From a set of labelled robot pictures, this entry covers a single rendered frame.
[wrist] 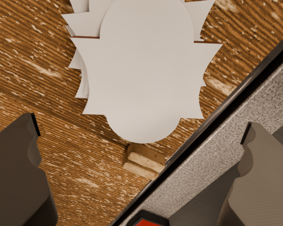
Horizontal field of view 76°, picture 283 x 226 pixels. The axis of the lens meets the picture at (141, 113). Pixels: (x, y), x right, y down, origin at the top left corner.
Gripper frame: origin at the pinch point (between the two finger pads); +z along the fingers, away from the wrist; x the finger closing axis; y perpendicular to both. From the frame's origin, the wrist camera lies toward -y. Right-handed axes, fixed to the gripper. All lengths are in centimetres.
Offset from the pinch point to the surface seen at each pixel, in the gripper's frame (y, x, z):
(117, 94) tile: 1.5, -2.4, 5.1
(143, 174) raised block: 16.1, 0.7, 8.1
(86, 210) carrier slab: 31.3, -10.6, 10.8
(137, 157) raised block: 12.6, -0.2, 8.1
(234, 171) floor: 122, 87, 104
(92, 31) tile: -3.9, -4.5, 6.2
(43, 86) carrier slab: 3.5, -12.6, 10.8
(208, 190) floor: 151, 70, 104
